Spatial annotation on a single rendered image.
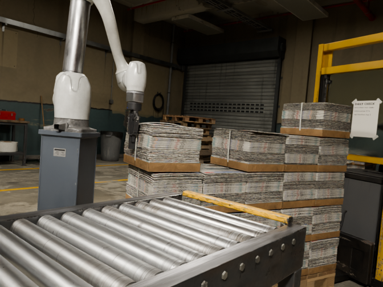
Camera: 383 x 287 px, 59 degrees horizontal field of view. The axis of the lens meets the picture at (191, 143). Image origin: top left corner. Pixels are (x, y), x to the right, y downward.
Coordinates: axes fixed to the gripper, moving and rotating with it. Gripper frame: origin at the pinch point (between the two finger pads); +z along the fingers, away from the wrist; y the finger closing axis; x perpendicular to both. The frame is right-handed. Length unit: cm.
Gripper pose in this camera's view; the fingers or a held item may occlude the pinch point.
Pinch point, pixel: (131, 142)
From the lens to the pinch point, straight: 176.9
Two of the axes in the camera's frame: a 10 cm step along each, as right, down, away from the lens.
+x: -8.7, -0.4, -5.0
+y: -5.0, -0.8, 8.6
